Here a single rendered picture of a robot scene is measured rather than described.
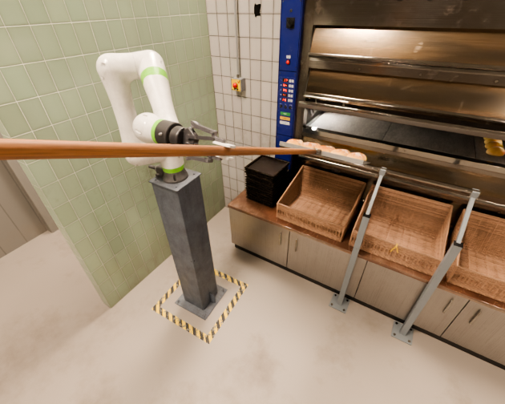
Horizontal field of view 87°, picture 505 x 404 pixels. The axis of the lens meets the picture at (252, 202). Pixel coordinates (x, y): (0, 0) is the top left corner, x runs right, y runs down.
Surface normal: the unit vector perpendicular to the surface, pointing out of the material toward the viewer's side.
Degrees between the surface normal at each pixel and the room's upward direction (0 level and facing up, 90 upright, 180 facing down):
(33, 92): 90
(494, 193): 70
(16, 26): 90
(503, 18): 90
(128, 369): 0
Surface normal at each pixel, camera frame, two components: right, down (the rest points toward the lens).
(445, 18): -0.52, 0.51
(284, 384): -0.01, -0.80
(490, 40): -0.50, 0.22
